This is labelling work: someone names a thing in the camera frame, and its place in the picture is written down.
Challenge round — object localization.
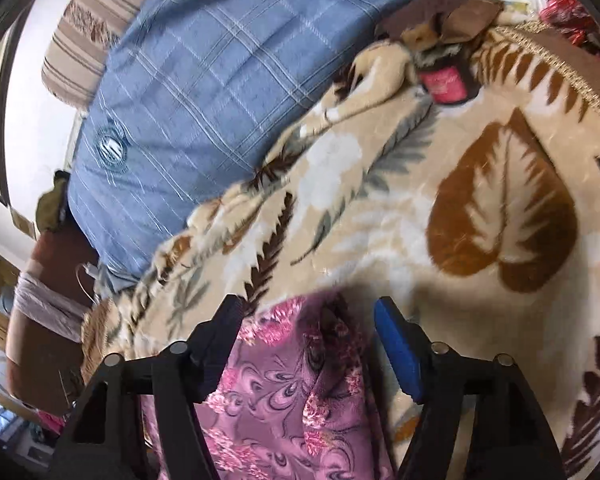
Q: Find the purple floral shirt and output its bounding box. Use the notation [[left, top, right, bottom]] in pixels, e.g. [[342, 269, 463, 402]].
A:
[[139, 292, 397, 480]]

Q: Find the beige leaf pattern blanket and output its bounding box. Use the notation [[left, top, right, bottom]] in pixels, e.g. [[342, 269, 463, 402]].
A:
[[82, 26, 600, 479]]

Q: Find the brown headboard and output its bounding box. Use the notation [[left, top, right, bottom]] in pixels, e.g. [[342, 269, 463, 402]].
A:
[[5, 224, 98, 416]]

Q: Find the white lace cloth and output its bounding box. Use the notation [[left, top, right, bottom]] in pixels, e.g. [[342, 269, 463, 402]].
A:
[[14, 272, 90, 344]]

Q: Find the olive green cloth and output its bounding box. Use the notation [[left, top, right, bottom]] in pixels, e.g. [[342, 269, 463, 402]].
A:
[[35, 170, 70, 232]]

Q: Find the blue plaid quilt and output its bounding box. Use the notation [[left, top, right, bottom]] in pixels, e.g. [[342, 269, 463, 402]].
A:
[[68, 0, 410, 281]]

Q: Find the brown plush toy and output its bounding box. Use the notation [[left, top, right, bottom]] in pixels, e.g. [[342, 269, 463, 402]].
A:
[[376, 0, 503, 105]]

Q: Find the striped beige pillow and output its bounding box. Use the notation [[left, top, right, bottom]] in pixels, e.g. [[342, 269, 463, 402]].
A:
[[41, 0, 144, 110]]

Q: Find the red shiny bag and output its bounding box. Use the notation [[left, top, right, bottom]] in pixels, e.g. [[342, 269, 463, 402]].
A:
[[539, 0, 598, 47]]

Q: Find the white charger cable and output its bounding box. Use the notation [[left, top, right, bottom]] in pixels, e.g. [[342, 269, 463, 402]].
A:
[[74, 261, 104, 306]]

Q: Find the small wall plaque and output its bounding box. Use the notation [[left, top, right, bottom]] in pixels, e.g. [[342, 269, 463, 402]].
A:
[[8, 206, 38, 240]]

